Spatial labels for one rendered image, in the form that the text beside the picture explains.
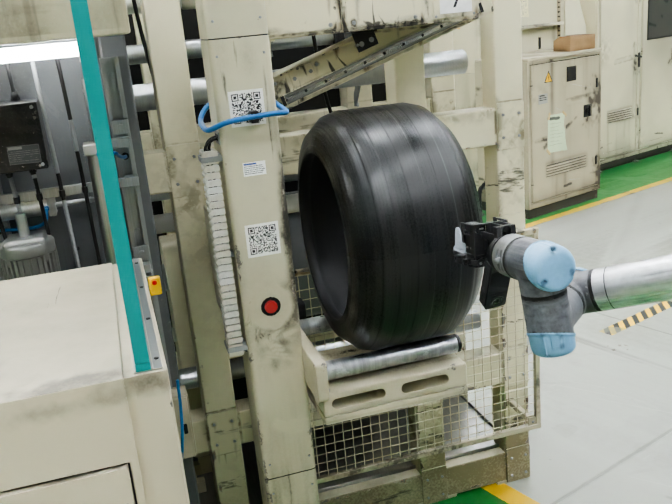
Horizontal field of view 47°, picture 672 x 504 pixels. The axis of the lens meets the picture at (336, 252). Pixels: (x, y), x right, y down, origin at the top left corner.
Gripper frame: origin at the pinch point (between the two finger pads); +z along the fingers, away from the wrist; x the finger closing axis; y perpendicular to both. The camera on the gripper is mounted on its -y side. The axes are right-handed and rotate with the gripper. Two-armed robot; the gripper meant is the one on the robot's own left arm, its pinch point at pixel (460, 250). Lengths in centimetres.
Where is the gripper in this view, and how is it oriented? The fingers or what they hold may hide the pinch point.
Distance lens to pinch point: 156.6
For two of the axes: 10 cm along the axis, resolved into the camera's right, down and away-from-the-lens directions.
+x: -9.5, 1.6, -2.6
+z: -2.8, -1.4, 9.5
